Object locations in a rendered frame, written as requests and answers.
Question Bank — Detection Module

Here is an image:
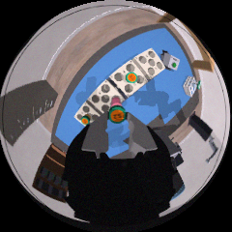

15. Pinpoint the beige bucket adapter block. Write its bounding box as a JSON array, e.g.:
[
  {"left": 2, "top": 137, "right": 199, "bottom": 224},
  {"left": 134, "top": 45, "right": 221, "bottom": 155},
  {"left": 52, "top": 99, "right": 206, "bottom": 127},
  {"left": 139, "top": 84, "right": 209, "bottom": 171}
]
[
  {"left": 110, "top": 60, "right": 148, "bottom": 97},
  {"left": 132, "top": 48, "right": 165, "bottom": 79},
  {"left": 87, "top": 79, "right": 125, "bottom": 113},
  {"left": 74, "top": 100, "right": 102, "bottom": 126}
]

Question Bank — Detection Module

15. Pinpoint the blue bench mat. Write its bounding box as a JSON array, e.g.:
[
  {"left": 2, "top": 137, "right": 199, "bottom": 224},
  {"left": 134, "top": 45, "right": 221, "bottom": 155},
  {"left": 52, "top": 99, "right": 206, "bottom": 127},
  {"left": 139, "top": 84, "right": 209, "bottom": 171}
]
[{"left": 55, "top": 28, "right": 193, "bottom": 158}]

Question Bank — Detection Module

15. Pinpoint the white tube rack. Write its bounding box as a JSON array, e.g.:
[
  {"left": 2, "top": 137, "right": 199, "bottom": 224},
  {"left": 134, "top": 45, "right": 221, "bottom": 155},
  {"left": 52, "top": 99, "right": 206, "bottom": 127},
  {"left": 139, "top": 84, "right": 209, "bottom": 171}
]
[{"left": 183, "top": 76, "right": 195, "bottom": 97}]

